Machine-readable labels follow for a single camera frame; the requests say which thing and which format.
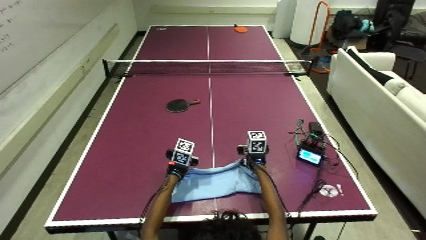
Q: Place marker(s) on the white marker cube right glove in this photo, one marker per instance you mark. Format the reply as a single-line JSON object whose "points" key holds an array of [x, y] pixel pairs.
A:
{"points": [[255, 142]]}

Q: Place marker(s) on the white sofa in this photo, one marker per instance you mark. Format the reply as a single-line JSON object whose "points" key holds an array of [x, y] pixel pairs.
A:
{"points": [[376, 110]]}

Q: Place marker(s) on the white tape roll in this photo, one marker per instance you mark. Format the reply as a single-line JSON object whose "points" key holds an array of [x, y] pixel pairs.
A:
{"points": [[327, 190]]}

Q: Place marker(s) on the small white marker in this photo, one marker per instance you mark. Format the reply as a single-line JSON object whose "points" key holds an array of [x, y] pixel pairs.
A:
{"points": [[339, 189]]}

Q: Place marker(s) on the light blue cloth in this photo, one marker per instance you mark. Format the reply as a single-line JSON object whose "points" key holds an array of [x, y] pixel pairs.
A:
{"points": [[217, 182]]}

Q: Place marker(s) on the person's right hand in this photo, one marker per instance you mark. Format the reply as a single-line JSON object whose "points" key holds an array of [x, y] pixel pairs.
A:
{"points": [[253, 159]]}

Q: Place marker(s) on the white round column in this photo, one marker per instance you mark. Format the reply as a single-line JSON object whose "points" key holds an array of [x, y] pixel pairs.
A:
{"points": [[306, 20]]}

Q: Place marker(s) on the black office chair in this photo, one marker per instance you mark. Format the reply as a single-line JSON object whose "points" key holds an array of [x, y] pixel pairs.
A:
{"points": [[399, 30]]}

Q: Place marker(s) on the table tennis net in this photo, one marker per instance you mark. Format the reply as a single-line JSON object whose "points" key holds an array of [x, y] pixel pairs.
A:
{"points": [[207, 66]]}

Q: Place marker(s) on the orange table tennis paddle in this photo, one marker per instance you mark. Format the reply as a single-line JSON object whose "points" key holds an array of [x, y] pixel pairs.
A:
{"points": [[239, 29]]}

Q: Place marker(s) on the purple table tennis table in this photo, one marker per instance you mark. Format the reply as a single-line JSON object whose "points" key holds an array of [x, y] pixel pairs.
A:
{"points": [[207, 126]]}

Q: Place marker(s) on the white marker cube left glove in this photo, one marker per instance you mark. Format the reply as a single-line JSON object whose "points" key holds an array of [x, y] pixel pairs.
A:
{"points": [[183, 152]]}

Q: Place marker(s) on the person's left hand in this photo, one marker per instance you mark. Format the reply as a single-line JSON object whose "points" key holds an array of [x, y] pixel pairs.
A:
{"points": [[177, 169]]}

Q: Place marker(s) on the black table tennis paddle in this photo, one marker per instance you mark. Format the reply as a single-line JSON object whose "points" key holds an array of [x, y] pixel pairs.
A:
{"points": [[178, 105]]}

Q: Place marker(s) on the white marker cube glove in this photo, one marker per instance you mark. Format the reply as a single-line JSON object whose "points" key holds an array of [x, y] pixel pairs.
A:
{"points": [[255, 142], [183, 152]]}

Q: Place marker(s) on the orange metal frame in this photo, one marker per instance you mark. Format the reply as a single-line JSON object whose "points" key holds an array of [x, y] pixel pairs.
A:
{"points": [[319, 36]]}

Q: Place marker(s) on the small screen device with electronics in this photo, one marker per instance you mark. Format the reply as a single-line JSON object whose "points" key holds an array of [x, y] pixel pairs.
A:
{"points": [[310, 150]]}

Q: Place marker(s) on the whiteboard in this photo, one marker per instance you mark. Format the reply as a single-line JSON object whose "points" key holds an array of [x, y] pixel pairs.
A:
{"points": [[40, 36]]}

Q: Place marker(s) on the black backpack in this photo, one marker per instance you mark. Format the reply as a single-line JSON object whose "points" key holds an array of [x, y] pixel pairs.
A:
{"points": [[346, 24]]}

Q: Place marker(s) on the black cushion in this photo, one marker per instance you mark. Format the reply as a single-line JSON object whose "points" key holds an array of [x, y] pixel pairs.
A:
{"points": [[368, 66]]}

